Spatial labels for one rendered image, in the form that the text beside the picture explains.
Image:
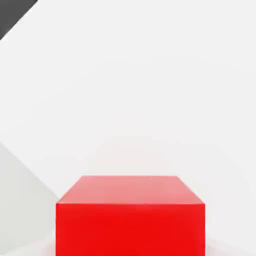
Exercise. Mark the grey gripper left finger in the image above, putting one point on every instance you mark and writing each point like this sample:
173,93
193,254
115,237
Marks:
47,250

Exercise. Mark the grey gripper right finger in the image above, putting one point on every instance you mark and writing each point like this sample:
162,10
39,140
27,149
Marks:
214,250

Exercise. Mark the small red cube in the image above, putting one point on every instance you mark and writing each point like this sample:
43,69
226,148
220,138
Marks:
130,228

